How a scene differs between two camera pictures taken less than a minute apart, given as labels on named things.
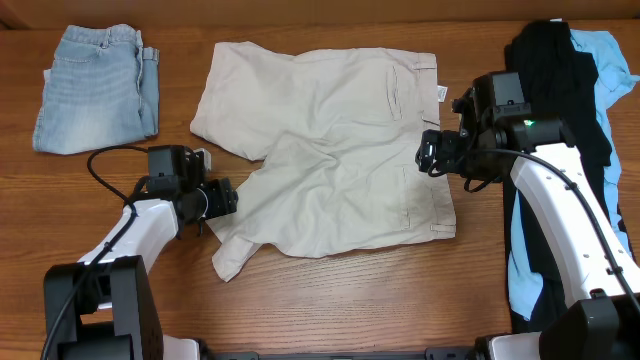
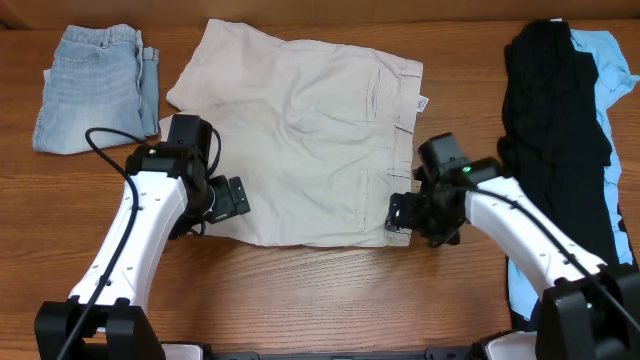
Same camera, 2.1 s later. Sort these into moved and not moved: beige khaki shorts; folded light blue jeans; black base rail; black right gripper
Moved: beige khaki shorts; black right gripper
Not moved: folded light blue jeans; black base rail
